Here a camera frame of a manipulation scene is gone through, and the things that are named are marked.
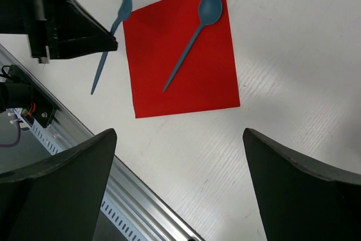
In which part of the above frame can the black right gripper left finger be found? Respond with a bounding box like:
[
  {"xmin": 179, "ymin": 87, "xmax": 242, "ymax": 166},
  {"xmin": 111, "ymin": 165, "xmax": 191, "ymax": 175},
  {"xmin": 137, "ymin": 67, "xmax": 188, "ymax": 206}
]
[{"xmin": 0, "ymin": 128, "xmax": 118, "ymax": 241}]

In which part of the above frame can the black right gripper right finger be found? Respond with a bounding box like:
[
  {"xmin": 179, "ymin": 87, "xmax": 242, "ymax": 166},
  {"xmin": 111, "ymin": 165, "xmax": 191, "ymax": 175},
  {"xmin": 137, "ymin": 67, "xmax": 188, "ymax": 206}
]
[{"xmin": 243, "ymin": 128, "xmax": 360, "ymax": 240}]

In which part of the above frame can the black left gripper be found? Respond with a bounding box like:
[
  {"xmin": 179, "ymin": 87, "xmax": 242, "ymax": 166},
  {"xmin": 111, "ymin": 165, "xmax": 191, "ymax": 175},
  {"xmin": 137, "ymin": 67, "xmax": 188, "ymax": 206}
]
[{"xmin": 1, "ymin": 0, "xmax": 118, "ymax": 63}]

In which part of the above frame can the blue plastic fork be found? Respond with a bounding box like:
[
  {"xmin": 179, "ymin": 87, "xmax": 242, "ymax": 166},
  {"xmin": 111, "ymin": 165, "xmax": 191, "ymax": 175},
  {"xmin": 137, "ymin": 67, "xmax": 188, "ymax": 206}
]
[{"xmin": 91, "ymin": 0, "xmax": 133, "ymax": 95}]

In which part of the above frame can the red paper napkin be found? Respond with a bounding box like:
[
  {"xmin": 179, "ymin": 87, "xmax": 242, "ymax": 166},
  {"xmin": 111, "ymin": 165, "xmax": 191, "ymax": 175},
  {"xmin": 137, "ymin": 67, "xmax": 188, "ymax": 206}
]
[{"xmin": 123, "ymin": 0, "xmax": 240, "ymax": 118}]

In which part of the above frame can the blue plastic spoon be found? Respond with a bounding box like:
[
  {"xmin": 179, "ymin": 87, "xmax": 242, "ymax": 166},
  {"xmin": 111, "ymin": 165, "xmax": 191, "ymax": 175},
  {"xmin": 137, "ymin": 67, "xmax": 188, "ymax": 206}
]
[{"xmin": 162, "ymin": 0, "xmax": 223, "ymax": 92}]

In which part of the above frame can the white slotted cable duct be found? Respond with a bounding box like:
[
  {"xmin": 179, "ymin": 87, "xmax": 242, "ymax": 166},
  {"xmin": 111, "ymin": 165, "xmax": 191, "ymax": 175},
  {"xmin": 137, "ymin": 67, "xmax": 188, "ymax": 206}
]
[{"xmin": 14, "ymin": 108, "xmax": 147, "ymax": 241}]

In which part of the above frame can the aluminium mounting rail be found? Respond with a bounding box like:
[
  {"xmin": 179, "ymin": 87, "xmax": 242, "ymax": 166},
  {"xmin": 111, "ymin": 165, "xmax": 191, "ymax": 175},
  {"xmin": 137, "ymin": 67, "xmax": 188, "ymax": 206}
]
[{"xmin": 1, "ymin": 46, "xmax": 203, "ymax": 240}]

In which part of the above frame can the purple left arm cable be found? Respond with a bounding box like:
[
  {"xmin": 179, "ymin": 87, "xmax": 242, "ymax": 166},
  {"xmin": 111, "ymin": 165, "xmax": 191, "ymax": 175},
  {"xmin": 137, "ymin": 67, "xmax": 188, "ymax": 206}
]
[{"xmin": 0, "ymin": 112, "xmax": 23, "ymax": 148}]

